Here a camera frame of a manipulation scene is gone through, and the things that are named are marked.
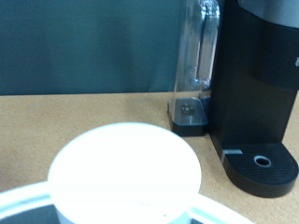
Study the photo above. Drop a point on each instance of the white two-tier turntable shelf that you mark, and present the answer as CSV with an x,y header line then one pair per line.
x,y
21,199

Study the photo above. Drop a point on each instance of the clear water tank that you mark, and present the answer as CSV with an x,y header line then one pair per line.
x,y
196,56

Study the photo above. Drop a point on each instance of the grey partition panel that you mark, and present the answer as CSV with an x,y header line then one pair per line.
x,y
87,46

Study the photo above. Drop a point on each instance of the black Keurig coffee machine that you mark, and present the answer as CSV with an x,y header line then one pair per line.
x,y
252,93

